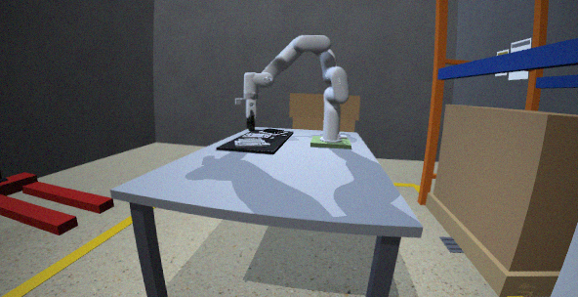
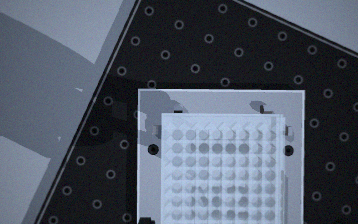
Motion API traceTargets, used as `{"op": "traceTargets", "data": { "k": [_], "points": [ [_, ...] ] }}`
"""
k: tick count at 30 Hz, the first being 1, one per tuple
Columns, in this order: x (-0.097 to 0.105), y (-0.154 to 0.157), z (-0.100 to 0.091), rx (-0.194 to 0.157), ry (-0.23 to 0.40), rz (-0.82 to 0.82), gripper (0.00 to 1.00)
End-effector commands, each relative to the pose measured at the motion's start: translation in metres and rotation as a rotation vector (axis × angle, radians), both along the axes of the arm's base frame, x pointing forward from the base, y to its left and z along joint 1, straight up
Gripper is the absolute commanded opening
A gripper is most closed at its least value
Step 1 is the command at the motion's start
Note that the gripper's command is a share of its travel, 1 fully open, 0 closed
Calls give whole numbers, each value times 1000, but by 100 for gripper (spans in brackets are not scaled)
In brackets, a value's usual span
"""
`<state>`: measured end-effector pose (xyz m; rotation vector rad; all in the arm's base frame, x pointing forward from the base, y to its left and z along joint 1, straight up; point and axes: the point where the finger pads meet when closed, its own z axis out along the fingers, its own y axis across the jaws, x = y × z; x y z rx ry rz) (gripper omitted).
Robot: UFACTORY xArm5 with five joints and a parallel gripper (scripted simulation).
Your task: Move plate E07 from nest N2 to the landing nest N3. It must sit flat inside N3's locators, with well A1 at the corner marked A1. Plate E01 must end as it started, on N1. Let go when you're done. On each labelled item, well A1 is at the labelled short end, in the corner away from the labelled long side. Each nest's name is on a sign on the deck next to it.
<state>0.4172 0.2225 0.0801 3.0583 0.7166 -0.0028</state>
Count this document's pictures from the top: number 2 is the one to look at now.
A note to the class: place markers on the white multi-well plate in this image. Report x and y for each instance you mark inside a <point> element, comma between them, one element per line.
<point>222,168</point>

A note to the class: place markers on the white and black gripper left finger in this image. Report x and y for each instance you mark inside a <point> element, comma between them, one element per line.
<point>145,220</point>

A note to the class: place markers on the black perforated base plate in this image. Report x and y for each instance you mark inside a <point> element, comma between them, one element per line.
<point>210,44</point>

